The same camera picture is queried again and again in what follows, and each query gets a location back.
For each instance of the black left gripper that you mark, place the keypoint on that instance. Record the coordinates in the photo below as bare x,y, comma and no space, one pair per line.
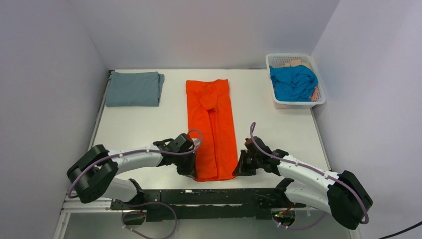
187,165

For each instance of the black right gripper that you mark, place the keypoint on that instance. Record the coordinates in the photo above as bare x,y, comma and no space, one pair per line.
244,163

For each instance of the orange t shirt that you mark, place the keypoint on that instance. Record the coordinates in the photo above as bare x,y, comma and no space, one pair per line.
209,114

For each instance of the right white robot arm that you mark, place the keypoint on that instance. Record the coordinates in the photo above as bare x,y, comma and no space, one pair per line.
338,194

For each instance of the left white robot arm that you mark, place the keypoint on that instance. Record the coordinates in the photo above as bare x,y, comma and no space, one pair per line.
94,175

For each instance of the folded grey-blue t shirt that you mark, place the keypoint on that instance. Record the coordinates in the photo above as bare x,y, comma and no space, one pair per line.
135,89

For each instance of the white plastic basket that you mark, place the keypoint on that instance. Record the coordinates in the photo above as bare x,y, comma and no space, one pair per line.
277,60

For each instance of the blue t shirt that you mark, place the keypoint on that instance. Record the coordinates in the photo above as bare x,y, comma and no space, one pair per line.
293,84

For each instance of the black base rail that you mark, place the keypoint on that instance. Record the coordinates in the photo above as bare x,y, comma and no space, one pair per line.
166,204

